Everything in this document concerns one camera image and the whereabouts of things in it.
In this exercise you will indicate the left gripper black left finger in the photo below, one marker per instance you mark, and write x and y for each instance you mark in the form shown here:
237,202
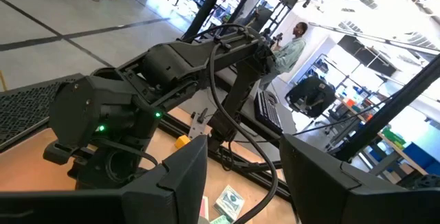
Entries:
154,200

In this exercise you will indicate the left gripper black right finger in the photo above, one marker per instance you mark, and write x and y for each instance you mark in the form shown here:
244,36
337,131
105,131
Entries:
337,200

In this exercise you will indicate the teal playing card deck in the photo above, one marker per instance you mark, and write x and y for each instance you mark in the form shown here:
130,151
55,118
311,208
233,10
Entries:
229,201

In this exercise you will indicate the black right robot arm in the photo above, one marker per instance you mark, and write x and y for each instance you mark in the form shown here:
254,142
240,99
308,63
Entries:
172,66

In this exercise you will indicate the red playing card deck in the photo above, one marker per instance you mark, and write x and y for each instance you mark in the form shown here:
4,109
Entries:
204,208

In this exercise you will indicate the yellow-orange toy block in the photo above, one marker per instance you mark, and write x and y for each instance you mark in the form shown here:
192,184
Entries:
182,141

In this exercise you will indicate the grey desk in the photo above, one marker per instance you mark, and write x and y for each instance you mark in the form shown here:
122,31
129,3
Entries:
199,100

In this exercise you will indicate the black office chair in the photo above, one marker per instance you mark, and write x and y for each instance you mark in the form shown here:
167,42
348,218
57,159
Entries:
311,97

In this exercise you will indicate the black perforated mat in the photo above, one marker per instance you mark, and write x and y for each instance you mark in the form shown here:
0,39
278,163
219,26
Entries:
24,107

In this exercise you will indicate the black keyboard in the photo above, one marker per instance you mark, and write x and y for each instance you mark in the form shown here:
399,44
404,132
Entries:
268,112

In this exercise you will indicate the person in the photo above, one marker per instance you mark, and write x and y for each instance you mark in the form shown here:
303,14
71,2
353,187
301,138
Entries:
288,55

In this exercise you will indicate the silver arm base bracket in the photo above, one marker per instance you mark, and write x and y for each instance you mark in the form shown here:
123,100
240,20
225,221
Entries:
197,124

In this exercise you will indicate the black rig upright post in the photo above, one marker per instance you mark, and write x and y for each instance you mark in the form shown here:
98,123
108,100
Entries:
388,110
206,7

